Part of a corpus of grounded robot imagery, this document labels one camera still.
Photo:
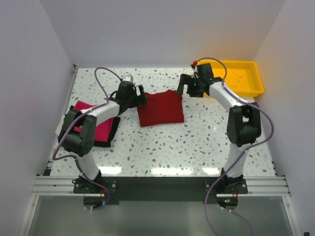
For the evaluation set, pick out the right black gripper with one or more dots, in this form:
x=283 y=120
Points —
x=186 y=79

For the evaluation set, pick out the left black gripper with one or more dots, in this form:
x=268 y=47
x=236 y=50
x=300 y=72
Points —
x=140 y=100

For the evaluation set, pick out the dark red t shirt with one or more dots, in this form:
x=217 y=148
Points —
x=162 y=108

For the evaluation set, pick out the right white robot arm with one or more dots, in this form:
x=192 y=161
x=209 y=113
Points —
x=243 y=124

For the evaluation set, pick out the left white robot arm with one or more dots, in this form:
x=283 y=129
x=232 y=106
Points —
x=77 y=134

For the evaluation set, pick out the folded black t shirt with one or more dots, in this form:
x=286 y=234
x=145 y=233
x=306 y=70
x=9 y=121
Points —
x=113 y=131

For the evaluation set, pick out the folded pink t shirt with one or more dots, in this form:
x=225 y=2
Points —
x=102 y=131

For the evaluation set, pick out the yellow plastic tray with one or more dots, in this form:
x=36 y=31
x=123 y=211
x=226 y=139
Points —
x=243 y=77

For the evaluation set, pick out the folded white t shirt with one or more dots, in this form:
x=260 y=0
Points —
x=59 y=128

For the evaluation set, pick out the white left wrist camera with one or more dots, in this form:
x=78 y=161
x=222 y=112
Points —
x=128 y=78

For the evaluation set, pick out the aluminium frame rail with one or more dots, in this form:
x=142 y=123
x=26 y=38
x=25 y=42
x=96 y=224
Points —
x=257 y=186

